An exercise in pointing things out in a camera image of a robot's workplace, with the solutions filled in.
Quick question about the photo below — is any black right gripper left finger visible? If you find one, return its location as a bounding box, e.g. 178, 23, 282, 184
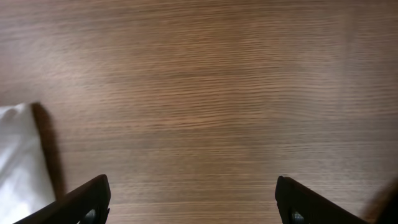
16, 174, 111, 224

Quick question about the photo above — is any white printed t-shirt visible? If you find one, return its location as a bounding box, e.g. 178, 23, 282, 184
1, 103, 56, 224

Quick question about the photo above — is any black garment right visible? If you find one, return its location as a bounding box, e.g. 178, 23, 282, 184
363, 178, 397, 224

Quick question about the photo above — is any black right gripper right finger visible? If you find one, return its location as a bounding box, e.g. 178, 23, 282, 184
275, 176, 367, 224

